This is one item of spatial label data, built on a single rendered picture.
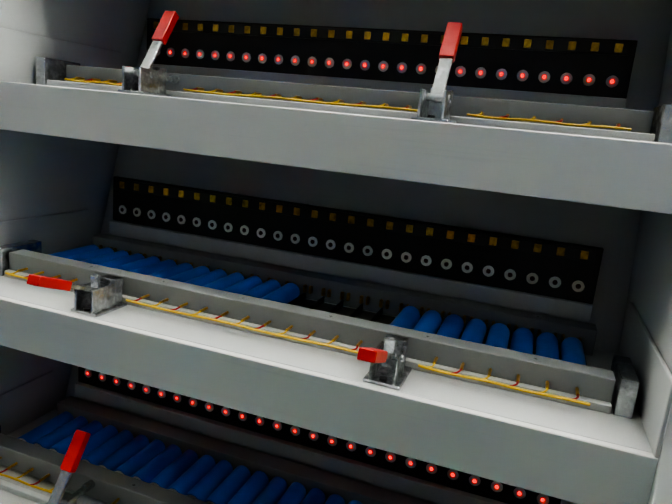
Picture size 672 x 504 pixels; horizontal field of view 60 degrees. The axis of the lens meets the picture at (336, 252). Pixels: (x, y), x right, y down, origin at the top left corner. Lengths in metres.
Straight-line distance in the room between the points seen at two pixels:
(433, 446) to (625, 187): 0.22
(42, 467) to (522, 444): 0.46
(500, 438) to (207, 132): 0.33
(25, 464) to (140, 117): 0.36
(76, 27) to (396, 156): 0.43
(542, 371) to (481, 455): 0.08
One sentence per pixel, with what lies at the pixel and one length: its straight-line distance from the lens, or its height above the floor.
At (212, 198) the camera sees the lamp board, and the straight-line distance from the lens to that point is 0.67.
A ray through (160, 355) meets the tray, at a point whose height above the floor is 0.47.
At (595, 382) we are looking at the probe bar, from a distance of 0.47.
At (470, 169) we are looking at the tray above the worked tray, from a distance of 0.44.
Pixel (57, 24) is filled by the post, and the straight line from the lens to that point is 0.73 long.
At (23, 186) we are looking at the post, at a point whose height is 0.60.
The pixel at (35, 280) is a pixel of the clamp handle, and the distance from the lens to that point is 0.50.
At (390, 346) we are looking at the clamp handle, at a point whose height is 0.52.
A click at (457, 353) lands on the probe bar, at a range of 0.46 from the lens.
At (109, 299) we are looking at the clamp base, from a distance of 0.56.
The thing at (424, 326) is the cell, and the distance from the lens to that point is 0.51.
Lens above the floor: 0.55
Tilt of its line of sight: 3 degrees up
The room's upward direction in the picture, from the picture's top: 11 degrees clockwise
